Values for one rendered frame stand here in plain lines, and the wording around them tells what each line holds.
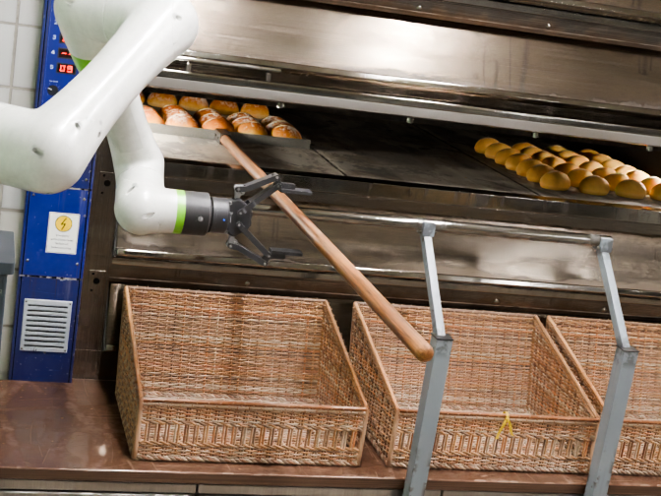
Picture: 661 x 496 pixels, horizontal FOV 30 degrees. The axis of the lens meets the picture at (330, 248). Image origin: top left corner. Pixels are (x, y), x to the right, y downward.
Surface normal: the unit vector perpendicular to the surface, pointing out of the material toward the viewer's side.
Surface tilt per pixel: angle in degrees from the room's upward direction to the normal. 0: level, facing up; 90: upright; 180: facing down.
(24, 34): 90
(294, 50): 70
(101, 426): 0
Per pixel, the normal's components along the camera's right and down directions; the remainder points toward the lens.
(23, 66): 0.25, 0.27
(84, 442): 0.15, -0.96
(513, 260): 0.29, -0.07
